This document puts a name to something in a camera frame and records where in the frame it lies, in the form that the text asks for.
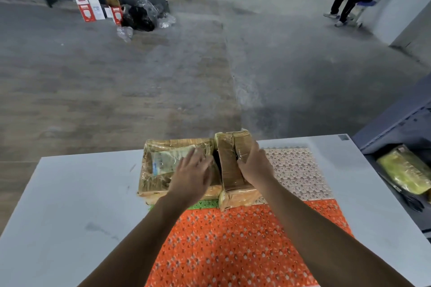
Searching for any person's left forearm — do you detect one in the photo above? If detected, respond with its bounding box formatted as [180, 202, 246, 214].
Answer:
[77, 196, 188, 287]

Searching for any white table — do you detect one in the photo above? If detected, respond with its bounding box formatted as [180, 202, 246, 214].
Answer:
[0, 134, 431, 287]

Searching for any person's left hand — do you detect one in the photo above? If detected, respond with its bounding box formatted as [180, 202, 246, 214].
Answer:
[167, 147, 215, 210]

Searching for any clear plastic bag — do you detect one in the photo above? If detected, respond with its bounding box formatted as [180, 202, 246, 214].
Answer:
[157, 14, 176, 29]
[116, 26, 134, 43]
[136, 0, 159, 18]

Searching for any black rubbish bag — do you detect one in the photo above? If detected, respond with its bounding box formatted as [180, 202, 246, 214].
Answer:
[122, 6, 155, 32]

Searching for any dark blue metal shelf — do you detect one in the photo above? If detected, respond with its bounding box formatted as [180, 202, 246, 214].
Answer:
[352, 73, 431, 240]

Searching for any person's right forearm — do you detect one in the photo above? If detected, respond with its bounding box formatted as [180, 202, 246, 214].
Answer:
[257, 177, 415, 287]

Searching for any person's right hand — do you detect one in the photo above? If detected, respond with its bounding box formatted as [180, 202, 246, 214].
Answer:
[237, 140, 275, 193]

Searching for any orange perforated plastic mat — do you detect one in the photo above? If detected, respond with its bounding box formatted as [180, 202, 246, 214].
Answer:
[145, 198, 354, 287]

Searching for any yellow parcel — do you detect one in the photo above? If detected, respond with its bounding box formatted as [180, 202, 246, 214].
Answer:
[376, 144, 431, 195]

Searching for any tall red white carton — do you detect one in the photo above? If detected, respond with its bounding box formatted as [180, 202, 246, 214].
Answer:
[72, 0, 97, 23]

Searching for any white perforated plastic mat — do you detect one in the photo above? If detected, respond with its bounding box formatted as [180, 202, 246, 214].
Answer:
[254, 147, 334, 205]

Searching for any small red white carton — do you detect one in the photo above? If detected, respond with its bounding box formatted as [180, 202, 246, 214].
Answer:
[110, 6, 123, 26]

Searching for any green perforated plastic mat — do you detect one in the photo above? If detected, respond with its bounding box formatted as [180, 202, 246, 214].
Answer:
[148, 198, 221, 212]

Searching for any taped parcel with white label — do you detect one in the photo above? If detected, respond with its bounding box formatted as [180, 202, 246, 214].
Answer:
[138, 139, 223, 205]

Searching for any taped brown parcel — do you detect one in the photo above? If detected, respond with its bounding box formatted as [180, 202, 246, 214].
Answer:
[215, 130, 263, 212]

